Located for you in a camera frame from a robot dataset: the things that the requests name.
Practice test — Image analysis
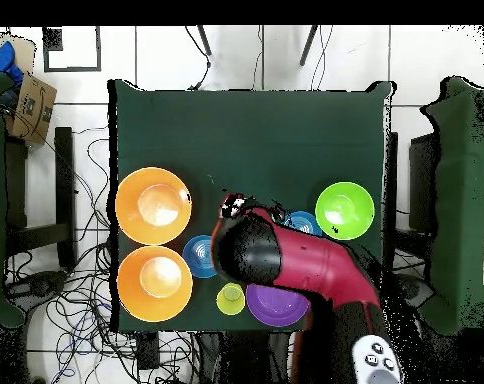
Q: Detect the cardboard box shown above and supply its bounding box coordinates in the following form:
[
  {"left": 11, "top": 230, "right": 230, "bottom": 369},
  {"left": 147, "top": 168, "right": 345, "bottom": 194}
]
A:
[{"left": 3, "top": 71, "right": 58, "bottom": 145}]

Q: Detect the black tripod leg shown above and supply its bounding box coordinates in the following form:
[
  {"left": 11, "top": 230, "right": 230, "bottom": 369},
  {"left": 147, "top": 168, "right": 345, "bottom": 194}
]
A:
[
  {"left": 298, "top": 24, "right": 320, "bottom": 67},
  {"left": 196, "top": 24, "right": 213, "bottom": 57}
]

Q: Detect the black power strip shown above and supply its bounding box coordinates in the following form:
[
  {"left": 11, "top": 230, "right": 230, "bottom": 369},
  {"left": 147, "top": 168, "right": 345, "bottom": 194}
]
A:
[{"left": 136, "top": 331, "right": 161, "bottom": 371}]

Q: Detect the purple bowl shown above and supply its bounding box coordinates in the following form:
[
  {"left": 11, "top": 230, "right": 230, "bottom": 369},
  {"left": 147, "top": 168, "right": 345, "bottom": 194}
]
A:
[{"left": 244, "top": 282, "right": 311, "bottom": 328}]

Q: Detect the tangle of cables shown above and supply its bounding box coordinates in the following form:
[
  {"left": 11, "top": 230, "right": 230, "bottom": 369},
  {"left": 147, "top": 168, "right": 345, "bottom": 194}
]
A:
[{"left": 3, "top": 127, "right": 199, "bottom": 384}]

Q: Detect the large orange bowl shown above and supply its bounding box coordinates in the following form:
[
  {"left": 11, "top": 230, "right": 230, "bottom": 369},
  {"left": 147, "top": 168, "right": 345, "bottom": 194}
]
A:
[
  {"left": 114, "top": 166, "right": 194, "bottom": 246},
  {"left": 116, "top": 245, "right": 194, "bottom": 324}
]

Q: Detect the dark green table cloth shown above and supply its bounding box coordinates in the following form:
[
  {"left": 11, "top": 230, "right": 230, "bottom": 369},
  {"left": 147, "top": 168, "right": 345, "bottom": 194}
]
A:
[{"left": 107, "top": 78, "right": 397, "bottom": 333}]

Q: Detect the black square frame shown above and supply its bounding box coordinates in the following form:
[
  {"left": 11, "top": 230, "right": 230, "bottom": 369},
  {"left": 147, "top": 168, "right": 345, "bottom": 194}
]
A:
[{"left": 41, "top": 25, "right": 103, "bottom": 74}]

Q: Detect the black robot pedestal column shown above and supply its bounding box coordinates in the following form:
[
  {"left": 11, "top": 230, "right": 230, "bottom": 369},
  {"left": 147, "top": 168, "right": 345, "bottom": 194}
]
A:
[{"left": 197, "top": 330, "right": 293, "bottom": 384}]

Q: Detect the blue bowl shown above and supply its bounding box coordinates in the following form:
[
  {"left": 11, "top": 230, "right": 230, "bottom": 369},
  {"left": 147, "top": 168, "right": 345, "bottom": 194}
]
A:
[
  {"left": 283, "top": 210, "right": 324, "bottom": 237},
  {"left": 182, "top": 234, "right": 219, "bottom": 280}
]

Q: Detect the blue cloth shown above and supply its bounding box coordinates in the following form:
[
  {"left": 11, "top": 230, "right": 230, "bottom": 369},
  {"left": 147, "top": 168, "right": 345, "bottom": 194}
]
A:
[{"left": 0, "top": 40, "right": 25, "bottom": 87}]

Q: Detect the black bench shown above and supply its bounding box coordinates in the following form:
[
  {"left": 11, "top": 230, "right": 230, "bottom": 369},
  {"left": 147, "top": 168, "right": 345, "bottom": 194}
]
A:
[{"left": 3, "top": 126, "right": 77, "bottom": 269}]

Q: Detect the yellow cup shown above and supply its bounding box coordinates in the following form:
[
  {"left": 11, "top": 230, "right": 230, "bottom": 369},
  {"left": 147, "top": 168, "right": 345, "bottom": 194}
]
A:
[{"left": 215, "top": 282, "right": 247, "bottom": 317}]

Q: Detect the black pedestal foot with knob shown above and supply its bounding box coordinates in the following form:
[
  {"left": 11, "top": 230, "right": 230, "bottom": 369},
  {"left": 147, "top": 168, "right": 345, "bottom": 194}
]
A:
[{"left": 5, "top": 269, "right": 69, "bottom": 309}]

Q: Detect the large green bowl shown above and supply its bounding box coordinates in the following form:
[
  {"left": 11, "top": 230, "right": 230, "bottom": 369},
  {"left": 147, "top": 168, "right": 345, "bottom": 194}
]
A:
[{"left": 314, "top": 181, "right": 376, "bottom": 241}]

